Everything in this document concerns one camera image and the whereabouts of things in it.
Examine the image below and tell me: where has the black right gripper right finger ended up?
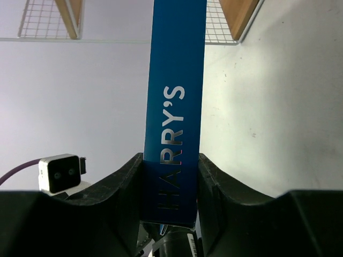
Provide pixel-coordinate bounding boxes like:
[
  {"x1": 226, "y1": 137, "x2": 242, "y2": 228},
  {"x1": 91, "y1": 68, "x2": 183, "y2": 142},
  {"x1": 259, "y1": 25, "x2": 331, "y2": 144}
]
[{"x1": 198, "y1": 154, "x2": 342, "y2": 256}]

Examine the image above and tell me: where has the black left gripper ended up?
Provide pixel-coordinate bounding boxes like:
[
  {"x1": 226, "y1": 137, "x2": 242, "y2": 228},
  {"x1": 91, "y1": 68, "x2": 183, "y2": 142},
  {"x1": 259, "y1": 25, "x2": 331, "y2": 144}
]
[{"x1": 138, "y1": 222, "x2": 204, "y2": 256}]

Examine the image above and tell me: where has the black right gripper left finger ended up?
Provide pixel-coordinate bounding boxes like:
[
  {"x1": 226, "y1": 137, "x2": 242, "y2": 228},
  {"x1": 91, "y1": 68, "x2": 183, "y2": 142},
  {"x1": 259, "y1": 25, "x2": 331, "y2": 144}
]
[{"x1": 1, "y1": 153, "x2": 143, "y2": 256}]

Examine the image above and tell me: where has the blue Harry's razor box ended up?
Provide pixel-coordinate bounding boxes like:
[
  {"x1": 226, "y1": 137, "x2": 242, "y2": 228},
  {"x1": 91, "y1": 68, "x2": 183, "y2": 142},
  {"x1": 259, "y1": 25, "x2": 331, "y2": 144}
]
[{"x1": 141, "y1": 1, "x2": 207, "y2": 228}]

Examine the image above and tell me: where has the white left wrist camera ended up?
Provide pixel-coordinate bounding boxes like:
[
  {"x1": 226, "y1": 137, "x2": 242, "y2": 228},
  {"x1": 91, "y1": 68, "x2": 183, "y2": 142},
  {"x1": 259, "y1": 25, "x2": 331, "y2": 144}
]
[{"x1": 38, "y1": 154, "x2": 91, "y2": 196}]

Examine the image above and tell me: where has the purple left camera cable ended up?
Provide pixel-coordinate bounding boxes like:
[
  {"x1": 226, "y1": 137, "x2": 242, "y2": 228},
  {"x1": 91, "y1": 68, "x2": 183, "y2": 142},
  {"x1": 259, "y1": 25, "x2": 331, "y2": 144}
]
[{"x1": 0, "y1": 158, "x2": 40, "y2": 187}]

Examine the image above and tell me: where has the white wire wooden shelf rack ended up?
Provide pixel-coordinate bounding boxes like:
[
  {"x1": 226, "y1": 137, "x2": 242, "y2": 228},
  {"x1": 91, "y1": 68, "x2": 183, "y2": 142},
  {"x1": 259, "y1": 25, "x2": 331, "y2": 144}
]
[{"x1": 1, "y1": 1, "x2": 263, "y2": 46}]

